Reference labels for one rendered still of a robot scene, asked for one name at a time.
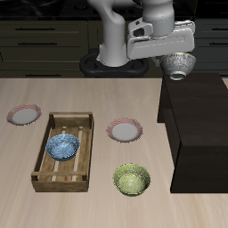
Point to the wooden slat tray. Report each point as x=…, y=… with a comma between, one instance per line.
x=84, y=142

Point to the blue speckled bowl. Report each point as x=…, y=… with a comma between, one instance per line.
x=62, y=146

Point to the dark kitchen cupboards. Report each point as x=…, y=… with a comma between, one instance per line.
x=44, y=44

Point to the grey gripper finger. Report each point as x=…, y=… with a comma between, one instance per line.
x=156, y=61

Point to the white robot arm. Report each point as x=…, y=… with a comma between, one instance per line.
x=111, y=35

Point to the grey speckled bowl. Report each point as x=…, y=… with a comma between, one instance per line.
x=178, y=63

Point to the dark wooden cabinet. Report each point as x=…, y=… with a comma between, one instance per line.
x=199, y=118

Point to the green speckled bowl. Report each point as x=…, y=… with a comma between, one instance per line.
x=131, y=179

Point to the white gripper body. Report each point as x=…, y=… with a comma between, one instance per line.
x=161, y=44

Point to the pink-rimmed white plate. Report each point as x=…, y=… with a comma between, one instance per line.
x=23, y=114
x=124, y=130

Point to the flat black base plate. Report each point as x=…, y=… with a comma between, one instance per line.
x=89, y=66

